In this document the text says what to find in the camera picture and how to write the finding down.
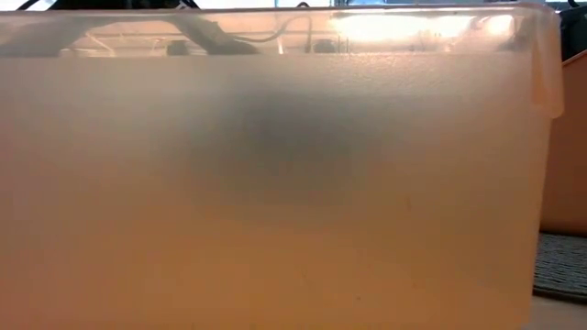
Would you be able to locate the grey round woven placemat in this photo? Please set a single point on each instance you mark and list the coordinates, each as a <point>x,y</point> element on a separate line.
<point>561,266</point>

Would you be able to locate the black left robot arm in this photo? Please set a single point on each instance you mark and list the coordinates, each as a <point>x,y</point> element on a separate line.
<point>215,43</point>

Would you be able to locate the opaque orange plastic basket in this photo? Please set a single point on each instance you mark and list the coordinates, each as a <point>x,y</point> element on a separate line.
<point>568,160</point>

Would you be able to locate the translucent orange plastic bin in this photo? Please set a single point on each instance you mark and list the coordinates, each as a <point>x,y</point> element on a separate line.
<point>275,206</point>

